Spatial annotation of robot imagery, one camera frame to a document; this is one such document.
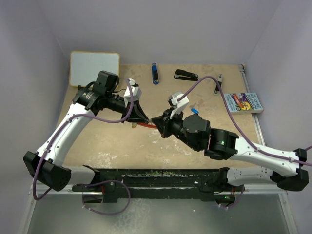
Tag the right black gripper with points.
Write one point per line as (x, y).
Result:
(164, 122)

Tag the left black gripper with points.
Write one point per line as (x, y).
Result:
(138, 115)

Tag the red-handled metal key organizer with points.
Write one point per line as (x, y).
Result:
(147, 125)

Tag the blue key tag with key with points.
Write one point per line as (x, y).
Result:
(193, 109)

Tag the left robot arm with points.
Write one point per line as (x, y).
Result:
(96, 100)

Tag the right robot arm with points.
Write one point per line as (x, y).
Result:
(272, 166)

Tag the white dry-erase board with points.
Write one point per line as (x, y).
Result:
(85, 66)

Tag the colourful book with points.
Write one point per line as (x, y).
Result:
(240, 103)

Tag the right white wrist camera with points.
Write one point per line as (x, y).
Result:
(178, 101)

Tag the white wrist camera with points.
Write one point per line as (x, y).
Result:
(136, 91)
(178, 101)

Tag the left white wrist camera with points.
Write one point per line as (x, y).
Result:
(136, 91)

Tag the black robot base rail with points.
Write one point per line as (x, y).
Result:
(202, 184)

